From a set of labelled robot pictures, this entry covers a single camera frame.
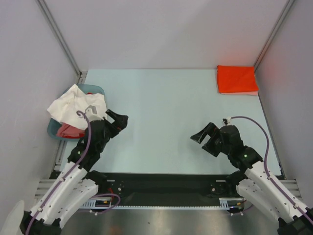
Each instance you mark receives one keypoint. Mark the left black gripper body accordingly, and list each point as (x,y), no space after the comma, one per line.
(110,131)

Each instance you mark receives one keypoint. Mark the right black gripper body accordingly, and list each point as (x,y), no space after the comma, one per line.
(226,149)

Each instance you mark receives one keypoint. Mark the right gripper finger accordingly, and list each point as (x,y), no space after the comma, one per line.
(208,130)
(213,147)

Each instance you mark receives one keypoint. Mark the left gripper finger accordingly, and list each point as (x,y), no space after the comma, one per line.
(114,116)
(120,122)

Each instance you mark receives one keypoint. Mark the white printed t shirt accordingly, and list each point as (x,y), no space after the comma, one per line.
(98,102)

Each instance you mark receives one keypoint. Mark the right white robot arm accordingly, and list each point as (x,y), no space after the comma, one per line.
(254,182)

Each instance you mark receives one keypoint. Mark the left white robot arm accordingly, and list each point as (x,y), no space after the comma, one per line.
(77,183)

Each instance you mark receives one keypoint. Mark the blue plastic basket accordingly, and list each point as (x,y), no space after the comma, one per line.
(54,125)

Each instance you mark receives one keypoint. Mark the pink t shirt in basket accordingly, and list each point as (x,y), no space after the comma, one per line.
(69,132)

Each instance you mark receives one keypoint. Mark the folded orange t shirt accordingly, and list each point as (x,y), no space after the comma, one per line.
(232,79)

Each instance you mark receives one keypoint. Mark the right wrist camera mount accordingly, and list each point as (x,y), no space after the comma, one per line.
(227,121)

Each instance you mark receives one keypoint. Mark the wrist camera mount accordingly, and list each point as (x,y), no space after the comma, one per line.
(91,113)
(227,121)

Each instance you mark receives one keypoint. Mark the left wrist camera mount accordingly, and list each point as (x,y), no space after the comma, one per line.
(91,113)

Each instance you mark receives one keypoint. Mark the left aluminium frame post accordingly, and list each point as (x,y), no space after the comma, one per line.
(58,35)

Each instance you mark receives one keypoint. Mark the aluminium frame post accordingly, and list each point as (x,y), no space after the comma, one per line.
(58,35)
(275,30)

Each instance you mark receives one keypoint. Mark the grey slotted cable duct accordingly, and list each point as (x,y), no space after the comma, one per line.
(189,203)

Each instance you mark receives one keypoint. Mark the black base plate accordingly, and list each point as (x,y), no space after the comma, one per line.
(154,186)

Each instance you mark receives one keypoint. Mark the right aluminium frame post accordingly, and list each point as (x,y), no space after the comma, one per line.
(275,30)

